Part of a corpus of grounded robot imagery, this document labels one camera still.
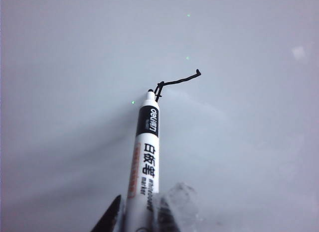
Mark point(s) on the white and black whiteboard marker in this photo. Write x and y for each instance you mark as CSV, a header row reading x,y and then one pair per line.
x,y
147,154

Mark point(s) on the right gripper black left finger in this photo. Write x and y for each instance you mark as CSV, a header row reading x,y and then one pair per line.
x,y
109,214

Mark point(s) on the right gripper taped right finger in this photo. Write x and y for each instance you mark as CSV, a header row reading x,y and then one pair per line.
x,y
179,212

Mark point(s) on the white whiteboard with black frame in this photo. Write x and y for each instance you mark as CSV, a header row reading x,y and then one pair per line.
x,y
236,130

